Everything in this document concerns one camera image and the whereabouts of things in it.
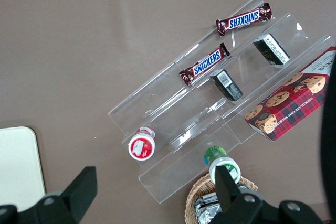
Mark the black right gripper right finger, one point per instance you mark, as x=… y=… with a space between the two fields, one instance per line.
x=231 y=195

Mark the foil-wrapped sandwich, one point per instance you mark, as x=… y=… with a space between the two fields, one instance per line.
x=206 y=209

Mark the green yogurt cup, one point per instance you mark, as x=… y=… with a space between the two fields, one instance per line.
x=220 y=159

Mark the small black box with barcode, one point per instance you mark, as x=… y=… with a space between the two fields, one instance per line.
x=227 y=85

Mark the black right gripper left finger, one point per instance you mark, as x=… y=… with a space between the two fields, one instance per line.
x=76 y=195

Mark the Snickers chocolate bar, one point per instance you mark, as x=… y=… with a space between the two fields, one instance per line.
x=244 y=19
x=206 y=64

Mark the woven wicker basket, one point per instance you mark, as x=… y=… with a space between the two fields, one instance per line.
x=199 y=190

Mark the white plastic tray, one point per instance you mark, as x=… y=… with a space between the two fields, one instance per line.
x=18 y=166

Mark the clear acrylic tiered display stand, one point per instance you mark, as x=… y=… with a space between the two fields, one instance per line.
x=183 y=119

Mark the red tartan cookie box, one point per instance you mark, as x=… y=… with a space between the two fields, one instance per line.
x=288 y=103

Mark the red strawberry yogurt cup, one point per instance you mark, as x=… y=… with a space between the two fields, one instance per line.
x=141 y=148

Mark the small black box white label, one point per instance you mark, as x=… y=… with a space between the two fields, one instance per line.
x=273 y=49

